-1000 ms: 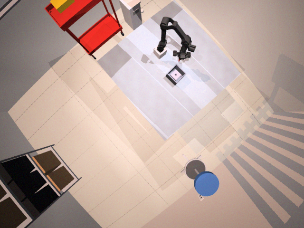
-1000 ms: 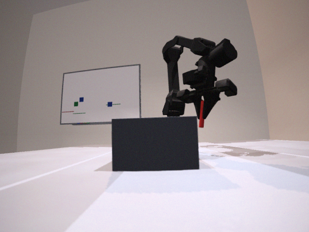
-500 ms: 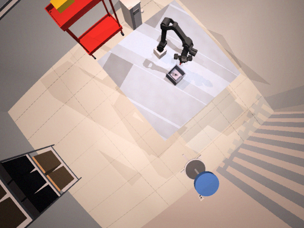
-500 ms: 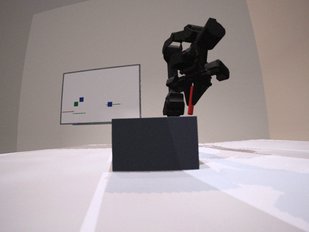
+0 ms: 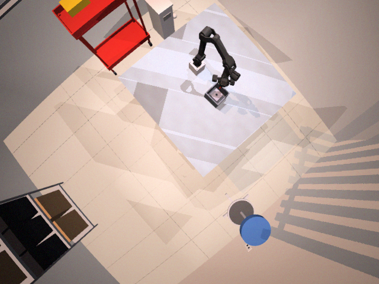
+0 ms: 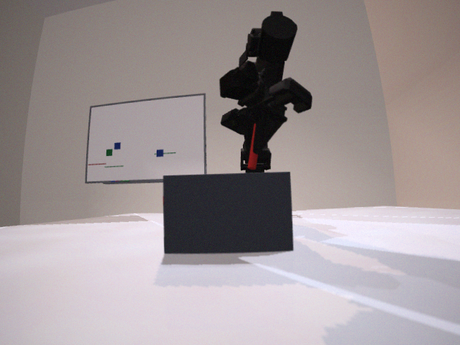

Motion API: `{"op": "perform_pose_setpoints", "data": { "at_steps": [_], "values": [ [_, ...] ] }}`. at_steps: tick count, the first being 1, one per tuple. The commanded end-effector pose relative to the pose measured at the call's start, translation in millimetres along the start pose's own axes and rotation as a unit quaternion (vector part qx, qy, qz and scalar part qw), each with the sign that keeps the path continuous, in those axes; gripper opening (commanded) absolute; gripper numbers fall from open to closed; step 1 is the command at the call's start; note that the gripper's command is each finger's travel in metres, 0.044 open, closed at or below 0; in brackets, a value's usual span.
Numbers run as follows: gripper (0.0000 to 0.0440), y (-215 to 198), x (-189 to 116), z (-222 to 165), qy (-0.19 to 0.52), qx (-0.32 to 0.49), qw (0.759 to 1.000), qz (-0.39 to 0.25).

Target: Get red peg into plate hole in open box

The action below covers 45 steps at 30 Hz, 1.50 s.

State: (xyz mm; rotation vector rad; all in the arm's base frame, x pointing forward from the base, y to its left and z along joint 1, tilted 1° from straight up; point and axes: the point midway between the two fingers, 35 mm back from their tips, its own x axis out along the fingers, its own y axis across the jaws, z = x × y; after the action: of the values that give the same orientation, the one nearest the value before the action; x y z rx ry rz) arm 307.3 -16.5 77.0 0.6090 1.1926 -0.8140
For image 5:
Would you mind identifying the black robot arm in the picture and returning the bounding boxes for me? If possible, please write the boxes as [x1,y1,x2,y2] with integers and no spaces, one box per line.
[192,26,240,88]

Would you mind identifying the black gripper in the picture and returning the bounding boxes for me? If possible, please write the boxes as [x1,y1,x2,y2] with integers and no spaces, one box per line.
[212,74,235,87]

